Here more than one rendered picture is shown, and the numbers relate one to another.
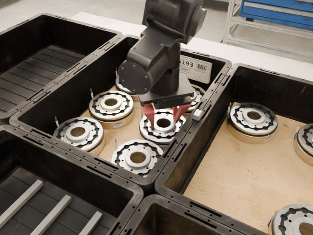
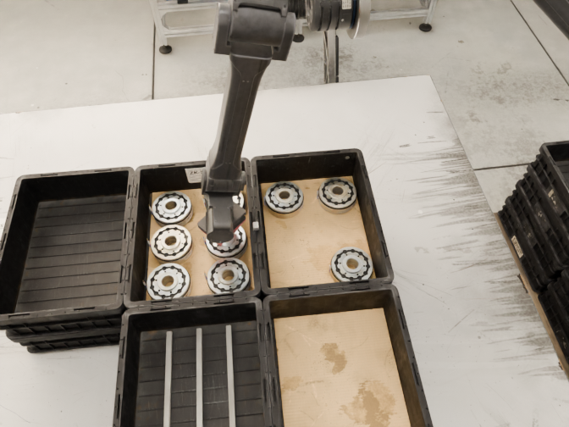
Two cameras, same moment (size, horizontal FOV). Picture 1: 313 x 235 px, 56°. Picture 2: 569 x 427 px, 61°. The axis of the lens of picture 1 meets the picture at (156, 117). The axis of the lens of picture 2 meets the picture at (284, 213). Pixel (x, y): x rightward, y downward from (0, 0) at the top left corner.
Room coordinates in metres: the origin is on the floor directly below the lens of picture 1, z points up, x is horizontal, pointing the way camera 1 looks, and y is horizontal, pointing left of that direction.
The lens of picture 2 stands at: (-0.14, 0.22, 1.90)
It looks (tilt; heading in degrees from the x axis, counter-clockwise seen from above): 56 degrees down; 325
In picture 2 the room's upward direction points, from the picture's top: straight up
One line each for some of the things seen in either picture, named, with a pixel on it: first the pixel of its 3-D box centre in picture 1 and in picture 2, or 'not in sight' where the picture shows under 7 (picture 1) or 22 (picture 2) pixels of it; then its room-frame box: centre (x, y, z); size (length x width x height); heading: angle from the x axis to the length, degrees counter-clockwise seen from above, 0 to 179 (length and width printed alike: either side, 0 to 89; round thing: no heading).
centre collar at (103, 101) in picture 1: (111, 102); (170, 241); (0.53, 0.10, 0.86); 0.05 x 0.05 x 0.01
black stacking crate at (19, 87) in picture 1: (35, 74); (74, 249); (0.64, 0.31, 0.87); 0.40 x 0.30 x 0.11; 151
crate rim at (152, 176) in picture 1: (134, 92); (193, 227); (0.49, 0.05, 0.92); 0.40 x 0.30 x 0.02; 151
